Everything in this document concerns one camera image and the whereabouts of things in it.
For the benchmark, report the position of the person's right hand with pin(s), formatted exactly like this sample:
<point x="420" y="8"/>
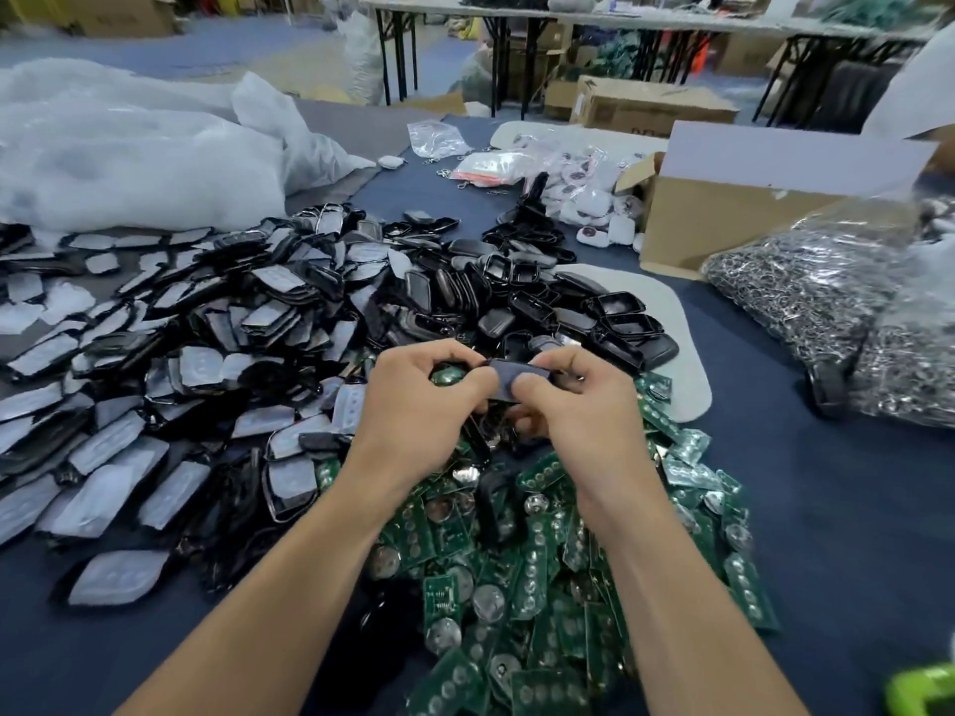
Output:
<point x="589" y="424"/>

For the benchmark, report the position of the person's left forearm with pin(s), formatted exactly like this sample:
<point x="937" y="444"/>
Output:
<point x="261" y="611"/>

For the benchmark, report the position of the person's right thumb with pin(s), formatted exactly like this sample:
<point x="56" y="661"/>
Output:
<point x="531" y="410"/>

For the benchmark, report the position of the clear bag of metal rings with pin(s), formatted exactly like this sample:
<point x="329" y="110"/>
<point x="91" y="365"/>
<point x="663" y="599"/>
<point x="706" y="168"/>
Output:
<point x="843" y="298"/>

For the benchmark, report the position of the pile of film-covered black covers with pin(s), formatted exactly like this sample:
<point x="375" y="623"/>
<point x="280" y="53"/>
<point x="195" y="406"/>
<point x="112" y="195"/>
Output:
<point x="171" y="380"/>

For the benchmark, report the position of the person's left hand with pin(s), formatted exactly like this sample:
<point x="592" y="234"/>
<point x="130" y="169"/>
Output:
<point x="407" y="413"/>

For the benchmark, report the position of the person's left thumb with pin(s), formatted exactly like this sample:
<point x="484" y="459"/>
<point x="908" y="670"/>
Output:
<point x="471" y="391"/>

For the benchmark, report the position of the small clear plastic bag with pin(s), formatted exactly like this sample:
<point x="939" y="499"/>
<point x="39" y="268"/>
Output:
<point x="439" y="137"/>

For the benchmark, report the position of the orange-tinted plastic bag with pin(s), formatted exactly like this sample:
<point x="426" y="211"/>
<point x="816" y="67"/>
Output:
<point x="485" y="168"/>

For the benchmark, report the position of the green tool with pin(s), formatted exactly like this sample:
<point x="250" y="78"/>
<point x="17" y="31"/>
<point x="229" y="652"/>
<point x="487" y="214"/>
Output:
<point x="924" y="693"/>

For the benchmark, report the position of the white foam sheet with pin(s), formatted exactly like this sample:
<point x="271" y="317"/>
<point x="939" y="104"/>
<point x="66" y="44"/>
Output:
<point x="671" y="328"/>

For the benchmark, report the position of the small white case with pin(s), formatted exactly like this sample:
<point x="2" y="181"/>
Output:
<point x="391" y="161"/>

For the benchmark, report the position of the large white plastic bag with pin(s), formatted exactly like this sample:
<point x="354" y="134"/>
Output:
<point x="127" y="152"/>

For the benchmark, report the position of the person's right forearm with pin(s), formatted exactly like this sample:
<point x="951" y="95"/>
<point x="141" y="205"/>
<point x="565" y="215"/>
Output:
<point x="679" y="611"/>

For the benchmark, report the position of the closed brown cardboard box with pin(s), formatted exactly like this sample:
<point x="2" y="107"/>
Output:
<point x="649" y="108"/>

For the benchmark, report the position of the pile of black shell halves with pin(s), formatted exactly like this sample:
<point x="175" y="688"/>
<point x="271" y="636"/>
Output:
<point x="537" y="290"/>

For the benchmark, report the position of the black remote key shell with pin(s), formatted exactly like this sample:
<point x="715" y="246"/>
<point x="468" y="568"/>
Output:
<point x="518" y="380"/>

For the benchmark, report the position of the pile of white remote shells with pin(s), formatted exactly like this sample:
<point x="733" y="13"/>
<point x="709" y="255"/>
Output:
<point x="593" y="190"/>

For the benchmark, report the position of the pile of green circuit boards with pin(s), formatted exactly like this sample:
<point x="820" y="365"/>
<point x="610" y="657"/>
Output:
<point x="552" y="574"/>

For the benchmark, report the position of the grey foam sheet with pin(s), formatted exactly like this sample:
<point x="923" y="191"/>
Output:
<point x="358" y="137"/>

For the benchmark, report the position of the white filled sack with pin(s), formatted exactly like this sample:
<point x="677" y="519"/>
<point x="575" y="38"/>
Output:
<point x="359" y="55"/>

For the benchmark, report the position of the open cardboard box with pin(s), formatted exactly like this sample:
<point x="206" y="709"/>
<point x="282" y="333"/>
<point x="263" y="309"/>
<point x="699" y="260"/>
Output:
<point x="738" y="205"/>

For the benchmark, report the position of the long white folding table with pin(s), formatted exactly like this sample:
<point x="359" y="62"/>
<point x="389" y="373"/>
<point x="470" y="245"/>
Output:
<point x="634" y="26"/>

